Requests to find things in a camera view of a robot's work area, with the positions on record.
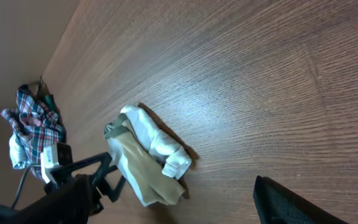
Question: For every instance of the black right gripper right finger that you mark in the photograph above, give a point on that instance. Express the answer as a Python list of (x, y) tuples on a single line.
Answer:
[(277, 204)]

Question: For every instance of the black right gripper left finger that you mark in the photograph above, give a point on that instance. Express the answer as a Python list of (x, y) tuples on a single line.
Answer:
[(34, 214)]

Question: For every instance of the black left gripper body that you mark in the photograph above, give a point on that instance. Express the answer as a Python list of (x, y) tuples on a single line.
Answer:
[(74, 198)]

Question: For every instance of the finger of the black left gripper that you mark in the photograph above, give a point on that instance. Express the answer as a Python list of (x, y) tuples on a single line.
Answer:
[(103, 187), (104, 168)]

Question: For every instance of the white baby shirt tan sleeves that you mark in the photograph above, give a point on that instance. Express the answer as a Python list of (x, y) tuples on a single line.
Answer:
[(149, 159)]

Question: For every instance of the plaid flannel shirt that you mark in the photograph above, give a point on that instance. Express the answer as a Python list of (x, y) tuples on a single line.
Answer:
[(35, 126)]

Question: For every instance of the light blue folded garment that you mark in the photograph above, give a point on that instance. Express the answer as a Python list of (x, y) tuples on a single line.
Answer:
[(17, 153)]

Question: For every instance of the dark green folded cloth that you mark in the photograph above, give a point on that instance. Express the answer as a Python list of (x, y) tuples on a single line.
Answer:
[(50, 102)]

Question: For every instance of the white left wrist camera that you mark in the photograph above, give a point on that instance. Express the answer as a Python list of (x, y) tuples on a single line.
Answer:
[(54, 156)]

